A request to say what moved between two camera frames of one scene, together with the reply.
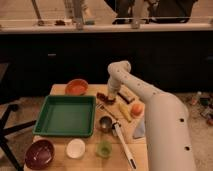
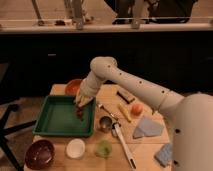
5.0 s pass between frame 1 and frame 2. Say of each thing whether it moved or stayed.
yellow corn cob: stayed
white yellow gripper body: moved
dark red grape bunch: moved
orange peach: stayed
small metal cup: stayed
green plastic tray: stayed
